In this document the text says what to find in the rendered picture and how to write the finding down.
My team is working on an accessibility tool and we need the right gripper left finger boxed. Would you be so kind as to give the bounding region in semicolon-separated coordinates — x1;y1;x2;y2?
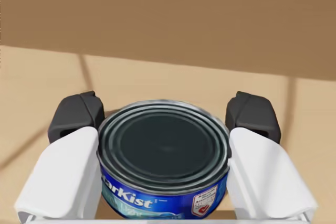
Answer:
14;90;106;222

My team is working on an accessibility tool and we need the pale wooden shelf unit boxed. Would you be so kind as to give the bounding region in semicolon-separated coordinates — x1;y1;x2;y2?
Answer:
0;0;336;224

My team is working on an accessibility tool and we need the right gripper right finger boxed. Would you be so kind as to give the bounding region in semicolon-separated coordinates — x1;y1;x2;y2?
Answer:
225;90;320;222

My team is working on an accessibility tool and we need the blue can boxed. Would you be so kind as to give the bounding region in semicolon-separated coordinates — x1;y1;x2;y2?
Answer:
96;100;233;221

